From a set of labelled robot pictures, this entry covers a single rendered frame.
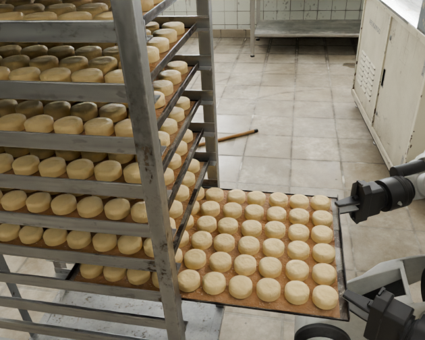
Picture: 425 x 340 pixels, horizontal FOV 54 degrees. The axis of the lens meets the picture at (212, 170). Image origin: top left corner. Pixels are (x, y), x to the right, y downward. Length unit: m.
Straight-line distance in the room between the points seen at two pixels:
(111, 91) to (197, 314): 1.07
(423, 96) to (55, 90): 1.70
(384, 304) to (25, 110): 0.76
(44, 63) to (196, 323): 1.04
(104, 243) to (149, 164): 0.30
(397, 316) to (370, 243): 1.25
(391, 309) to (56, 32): 0.73
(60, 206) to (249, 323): 1.04
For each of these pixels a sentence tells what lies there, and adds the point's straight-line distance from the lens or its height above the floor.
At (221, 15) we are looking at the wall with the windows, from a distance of 5.15.
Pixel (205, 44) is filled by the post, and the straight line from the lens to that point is 1.03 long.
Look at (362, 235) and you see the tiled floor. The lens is 2.13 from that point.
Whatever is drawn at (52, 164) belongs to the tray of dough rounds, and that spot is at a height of 0.97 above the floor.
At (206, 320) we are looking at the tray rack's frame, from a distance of 1.54.
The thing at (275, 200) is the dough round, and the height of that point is 0.70.
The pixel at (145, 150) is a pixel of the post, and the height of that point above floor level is 1.06.
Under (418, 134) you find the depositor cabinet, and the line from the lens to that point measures 2.18.
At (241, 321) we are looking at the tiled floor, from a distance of 1.72.
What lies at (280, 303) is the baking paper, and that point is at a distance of 0.90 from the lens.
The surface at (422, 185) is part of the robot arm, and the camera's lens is 1.22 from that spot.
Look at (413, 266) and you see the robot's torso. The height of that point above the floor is 0.58.
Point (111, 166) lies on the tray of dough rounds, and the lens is 0.79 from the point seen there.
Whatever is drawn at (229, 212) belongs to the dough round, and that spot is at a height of 0.70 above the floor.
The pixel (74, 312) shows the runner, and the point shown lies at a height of 0.60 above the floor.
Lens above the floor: 1.37
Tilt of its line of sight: 33 degrees down
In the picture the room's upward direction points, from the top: 3 degrees counter-clockwise
